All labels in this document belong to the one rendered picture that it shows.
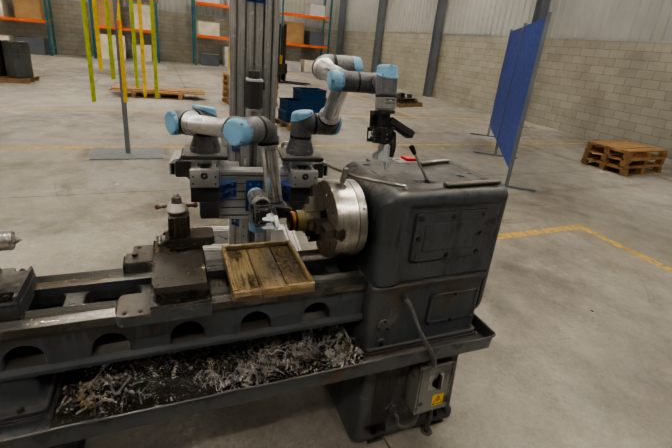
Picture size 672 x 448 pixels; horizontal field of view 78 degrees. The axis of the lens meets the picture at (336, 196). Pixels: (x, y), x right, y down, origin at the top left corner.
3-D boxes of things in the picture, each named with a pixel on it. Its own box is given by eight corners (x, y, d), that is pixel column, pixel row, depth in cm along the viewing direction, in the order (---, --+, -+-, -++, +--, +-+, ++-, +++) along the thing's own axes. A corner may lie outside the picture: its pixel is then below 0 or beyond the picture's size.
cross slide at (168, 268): (198, 237, 174) (198, 227, 173) (207, 294, 137) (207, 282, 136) (155, 240, 168) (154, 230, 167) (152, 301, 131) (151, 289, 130)
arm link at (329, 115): (309, 121, 231) (332, 47, 184) (334, 122, 235) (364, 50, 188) (311, 139, 226) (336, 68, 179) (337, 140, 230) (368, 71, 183)
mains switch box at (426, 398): (431, 417, 211) (463, 279, 183) (451, 446, 197) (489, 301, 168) (371, 434, 199) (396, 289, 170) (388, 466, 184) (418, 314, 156)
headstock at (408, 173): (434, 226, 223) (448, 157, 210) (495, 272, 182) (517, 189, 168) (332, 235, 201) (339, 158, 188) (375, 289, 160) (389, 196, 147)
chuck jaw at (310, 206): (327, 211, 170) (325, 183, 171) (331, 210, 165) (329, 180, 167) (302, 213, 166) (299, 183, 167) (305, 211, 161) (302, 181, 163)
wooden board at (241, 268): (289, 247, 186) (290, 239, 185) (314, 291, 155) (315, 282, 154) (221, 253, 175) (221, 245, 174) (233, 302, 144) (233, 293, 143)
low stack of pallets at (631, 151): (617, 160, 853) (624, 139, 838) (662, 173, 782) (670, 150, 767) (578, 162, 799) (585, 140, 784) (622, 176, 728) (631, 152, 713)
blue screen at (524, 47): (470, 133, 986) (492, 27, 904) (505, 138, 968) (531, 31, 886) (477, 182, 610) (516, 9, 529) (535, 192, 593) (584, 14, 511)
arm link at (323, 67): (305, 50, 186) (333, 64, 143) (329, 52, 189) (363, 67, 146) (303, 77, 191) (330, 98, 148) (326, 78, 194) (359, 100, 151)
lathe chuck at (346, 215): (325, 222, 190) (338, 164, 172) (349, 272, 167) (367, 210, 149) (307, 223, 187) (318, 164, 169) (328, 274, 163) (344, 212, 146)
